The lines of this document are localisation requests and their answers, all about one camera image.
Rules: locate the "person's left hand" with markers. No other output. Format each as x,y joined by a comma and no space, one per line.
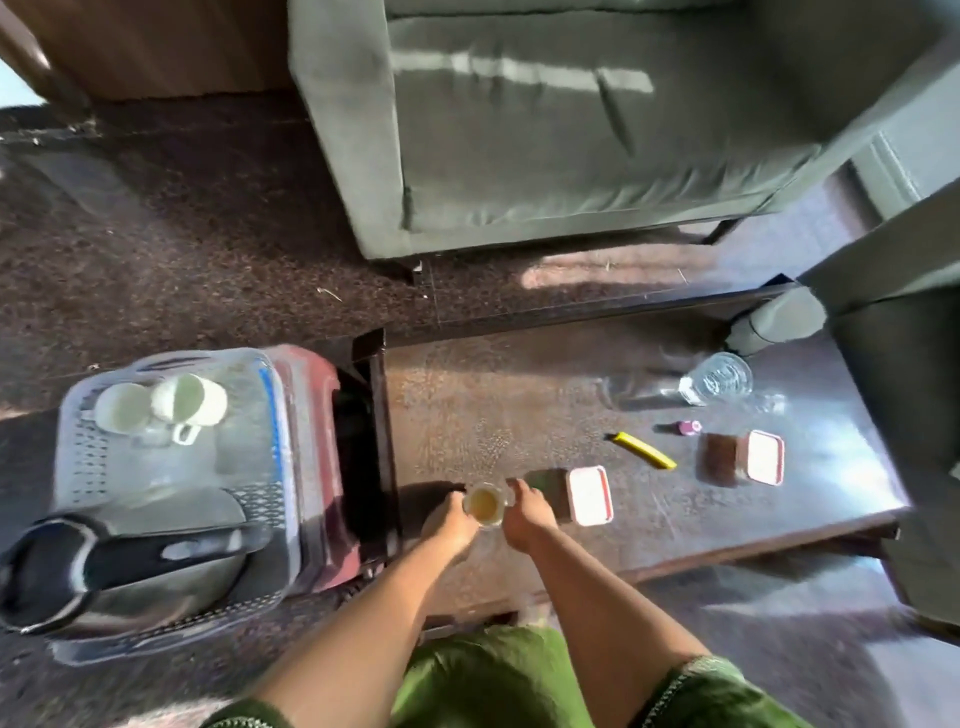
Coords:
450,529

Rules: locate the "person's right hand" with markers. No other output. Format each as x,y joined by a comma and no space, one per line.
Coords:
529,517

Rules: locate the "white scalloped rim cup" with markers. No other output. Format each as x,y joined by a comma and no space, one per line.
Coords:
485,506

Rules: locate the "pink lidded box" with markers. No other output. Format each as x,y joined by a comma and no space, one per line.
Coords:
590,495

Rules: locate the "yellow stick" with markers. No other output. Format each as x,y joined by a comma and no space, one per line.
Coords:
643,450

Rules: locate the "pink bottle cap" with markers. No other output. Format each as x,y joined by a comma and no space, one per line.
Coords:
690,427

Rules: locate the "clear glass tumbler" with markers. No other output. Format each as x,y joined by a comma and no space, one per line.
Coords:
720,377

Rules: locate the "tall white mug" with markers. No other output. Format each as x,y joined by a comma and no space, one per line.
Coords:
191,401

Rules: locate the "white perforated plastic basket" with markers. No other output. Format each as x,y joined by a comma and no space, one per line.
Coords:
82,465

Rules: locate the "person's left forearm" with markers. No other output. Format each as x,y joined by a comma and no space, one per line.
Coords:
360,645

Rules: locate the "person's right forearm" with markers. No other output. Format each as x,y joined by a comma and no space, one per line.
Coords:
615,622

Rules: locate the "dark wooden coffee table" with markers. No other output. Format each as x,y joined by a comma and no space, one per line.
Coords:
525,405

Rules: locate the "person's green garment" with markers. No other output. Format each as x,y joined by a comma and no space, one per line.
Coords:
487,675

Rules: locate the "red plastic stool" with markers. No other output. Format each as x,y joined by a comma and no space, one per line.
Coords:
315,450

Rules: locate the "grey-green loveseat sofa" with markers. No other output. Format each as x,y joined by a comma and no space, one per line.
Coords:
585,150

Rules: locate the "brown wooden door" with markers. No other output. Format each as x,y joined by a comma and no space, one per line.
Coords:
150,45

